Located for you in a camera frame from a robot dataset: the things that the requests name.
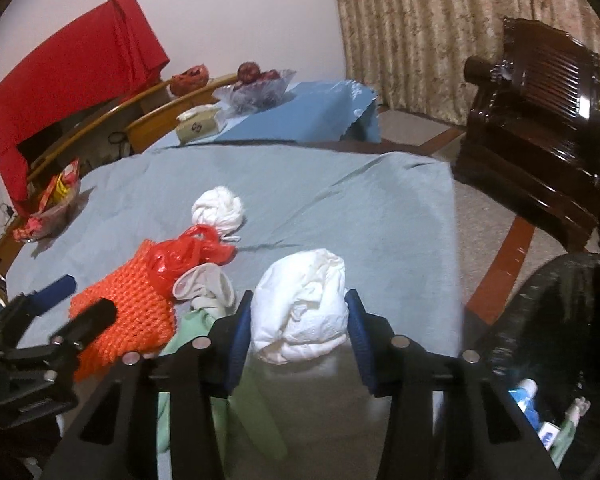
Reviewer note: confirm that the red apple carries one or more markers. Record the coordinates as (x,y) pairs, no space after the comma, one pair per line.
(269,76)
(249,71)

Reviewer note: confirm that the white knotted cloth ball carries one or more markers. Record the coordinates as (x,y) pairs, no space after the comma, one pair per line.
(217,210)

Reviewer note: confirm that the glass fruit bowl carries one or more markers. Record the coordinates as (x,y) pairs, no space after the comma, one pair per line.
(260,96)

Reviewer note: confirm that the yellow snack packet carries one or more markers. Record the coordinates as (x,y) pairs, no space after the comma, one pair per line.
(60,194)

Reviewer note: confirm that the white cloth wad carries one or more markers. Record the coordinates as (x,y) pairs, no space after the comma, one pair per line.
(300,305)

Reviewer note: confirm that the trash bin with black bag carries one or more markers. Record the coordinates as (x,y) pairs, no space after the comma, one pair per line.
(555,310)

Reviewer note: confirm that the blue plastic bag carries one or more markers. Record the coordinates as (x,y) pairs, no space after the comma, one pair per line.
(532,412)

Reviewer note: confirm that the light wooden cabinet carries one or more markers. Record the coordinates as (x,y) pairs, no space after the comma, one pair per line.
(150,127)

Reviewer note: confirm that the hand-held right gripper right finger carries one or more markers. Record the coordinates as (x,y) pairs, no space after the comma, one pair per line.
(362,345)

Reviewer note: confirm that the red and white snack packet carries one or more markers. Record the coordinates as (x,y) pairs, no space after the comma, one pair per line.
(69,172)

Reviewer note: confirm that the flat red snack packet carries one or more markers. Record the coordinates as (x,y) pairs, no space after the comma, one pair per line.
(27,234)

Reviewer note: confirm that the grey-blue blanket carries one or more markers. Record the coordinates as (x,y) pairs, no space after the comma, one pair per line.
(355,200)

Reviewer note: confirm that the red plastic bag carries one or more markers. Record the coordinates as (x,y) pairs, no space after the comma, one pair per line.
(180,255)

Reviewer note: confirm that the television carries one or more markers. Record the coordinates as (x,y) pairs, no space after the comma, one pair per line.
(50,137)

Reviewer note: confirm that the beige patterned curtain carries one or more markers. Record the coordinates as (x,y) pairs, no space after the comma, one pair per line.
(430,35)

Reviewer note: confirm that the orange foam net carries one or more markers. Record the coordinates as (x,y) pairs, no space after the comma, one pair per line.
(125,305)

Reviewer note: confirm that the dark wooden armchair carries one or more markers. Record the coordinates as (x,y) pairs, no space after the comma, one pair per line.
(530,135)

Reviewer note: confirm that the red cloth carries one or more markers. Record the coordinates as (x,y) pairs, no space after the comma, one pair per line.
(70,75)

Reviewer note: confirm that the glass snack dish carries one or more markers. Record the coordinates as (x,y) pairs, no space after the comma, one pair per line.
(55,216)

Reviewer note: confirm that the white sock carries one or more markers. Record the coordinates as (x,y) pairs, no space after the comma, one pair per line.
(202,282)

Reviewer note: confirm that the olive tissue box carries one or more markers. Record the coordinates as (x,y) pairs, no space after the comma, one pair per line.
(200,127)

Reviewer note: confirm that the red patterned snack packet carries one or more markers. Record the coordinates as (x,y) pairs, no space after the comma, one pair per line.
(47,196)

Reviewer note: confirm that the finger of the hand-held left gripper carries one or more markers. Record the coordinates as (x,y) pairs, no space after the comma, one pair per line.
(55,291)
(92,317)

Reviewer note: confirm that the blue tablecloth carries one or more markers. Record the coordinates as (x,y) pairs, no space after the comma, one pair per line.
(310,115)

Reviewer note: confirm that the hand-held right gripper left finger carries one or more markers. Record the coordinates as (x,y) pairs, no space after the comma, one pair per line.
(237,345)

